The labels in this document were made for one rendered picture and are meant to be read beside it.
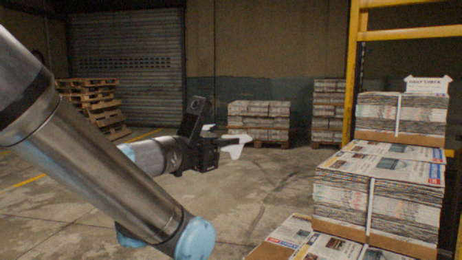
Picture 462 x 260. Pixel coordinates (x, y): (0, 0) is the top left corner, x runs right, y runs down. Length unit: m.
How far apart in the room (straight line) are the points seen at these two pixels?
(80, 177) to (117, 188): 0.05
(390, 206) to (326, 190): 0.20
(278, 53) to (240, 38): 0.97
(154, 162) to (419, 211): 0.80
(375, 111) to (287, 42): 6.02
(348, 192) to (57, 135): 0.93
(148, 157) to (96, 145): 0.22
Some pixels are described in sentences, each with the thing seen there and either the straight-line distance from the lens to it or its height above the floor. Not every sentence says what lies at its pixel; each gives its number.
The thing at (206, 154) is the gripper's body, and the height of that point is 1.21.
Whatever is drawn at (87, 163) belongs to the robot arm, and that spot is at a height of 1.28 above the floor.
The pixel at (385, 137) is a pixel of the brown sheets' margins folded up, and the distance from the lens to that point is 1.64.
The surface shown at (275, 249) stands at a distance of 1.51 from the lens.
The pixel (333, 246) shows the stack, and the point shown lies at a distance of 1.12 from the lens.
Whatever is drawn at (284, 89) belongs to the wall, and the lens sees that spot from 7.51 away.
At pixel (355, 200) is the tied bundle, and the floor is 0.98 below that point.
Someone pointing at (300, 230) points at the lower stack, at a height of 0.60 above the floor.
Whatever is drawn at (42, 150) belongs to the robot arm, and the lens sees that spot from 0.36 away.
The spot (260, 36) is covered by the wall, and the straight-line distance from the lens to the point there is 7.61.
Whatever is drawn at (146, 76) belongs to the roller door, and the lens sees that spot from 8.40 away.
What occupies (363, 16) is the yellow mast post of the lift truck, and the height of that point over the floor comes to 1.75.
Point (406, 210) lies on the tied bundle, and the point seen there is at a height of 0.98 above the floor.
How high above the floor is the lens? 1.38
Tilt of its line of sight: 11 degrees down
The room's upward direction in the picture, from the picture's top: straight up
